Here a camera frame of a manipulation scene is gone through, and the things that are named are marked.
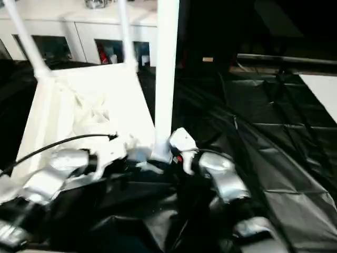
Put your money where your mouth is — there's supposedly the white plastic table leg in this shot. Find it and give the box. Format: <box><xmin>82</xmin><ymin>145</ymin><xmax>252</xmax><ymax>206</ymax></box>
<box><xmin>117</xmin><ymin>0</ymin><xmax>138</xmax><ymax>68</ymax></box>
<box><xmin>4</xmin><ymin>0</ymin><xmax>52</xmax><ymax>77</ymax></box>
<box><xmin>152</xmin><ymin>0</ymin><xmax>181</xmax><ymax>161</ymax></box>

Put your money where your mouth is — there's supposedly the white plastic table top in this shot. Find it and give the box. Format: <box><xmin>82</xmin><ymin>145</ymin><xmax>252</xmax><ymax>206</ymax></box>
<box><xmin>10</xmin><ymin>63</ymin><xmax>172</xmax><ymax>182</ymax></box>

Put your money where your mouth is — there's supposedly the black plastic mat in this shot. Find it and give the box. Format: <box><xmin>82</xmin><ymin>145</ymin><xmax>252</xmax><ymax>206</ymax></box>
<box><xmin>0</xmin><ymin>59</ymin><xmax>337</xmax><ymax>253</ymax></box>

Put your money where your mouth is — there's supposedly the tall black cabinet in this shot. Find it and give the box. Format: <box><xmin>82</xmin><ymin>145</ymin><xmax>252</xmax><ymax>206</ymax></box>
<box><xmin>179</xmin><ymin>0</ymin><xmax>237</xmax><ymax>71</ymax></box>

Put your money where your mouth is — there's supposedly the white cabinet with glass doors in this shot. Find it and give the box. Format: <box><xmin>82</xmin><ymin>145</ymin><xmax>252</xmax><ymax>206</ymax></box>
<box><xmin>0</xmin><ymin>0</ymin><xmax>158</xmax><ymax>66</ymax></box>

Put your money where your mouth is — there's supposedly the black horizontal bar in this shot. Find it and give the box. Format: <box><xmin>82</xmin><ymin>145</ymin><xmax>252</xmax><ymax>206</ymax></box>
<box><xmin>236</xmin><ymin>53</ymin><xmax>337</xmax><ymax>66</ymax></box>

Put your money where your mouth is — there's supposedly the white flat board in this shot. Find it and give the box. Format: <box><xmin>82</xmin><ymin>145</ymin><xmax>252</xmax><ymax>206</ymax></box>
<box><xmin>300</xmin><ymin>74</ymin><xmax>337</xmax><ymax>119</ymax></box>

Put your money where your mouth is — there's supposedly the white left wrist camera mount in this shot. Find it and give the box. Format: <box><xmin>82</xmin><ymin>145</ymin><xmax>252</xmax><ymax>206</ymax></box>
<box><xmin>91</xmin><ymin>142</ymin><xmax>130</xmax><ymax>181</ymax></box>

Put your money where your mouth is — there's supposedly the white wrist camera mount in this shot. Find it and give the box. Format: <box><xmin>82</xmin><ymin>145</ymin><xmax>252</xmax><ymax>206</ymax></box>
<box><xmin>91</xmin><ymin>142</ymin><xmax>130</xmax><ymax>181</ymax></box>
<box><xmin>168</xmin><ymin>127</ymin><xmax>198</xmax><ymax>174</ymax></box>

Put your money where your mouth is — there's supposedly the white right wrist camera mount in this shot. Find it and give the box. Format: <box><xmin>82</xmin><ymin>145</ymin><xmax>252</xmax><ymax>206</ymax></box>
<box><xmin>168</xmin><ymin>127</ymin><xmax>198</xmax><ymax>174</ymax></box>

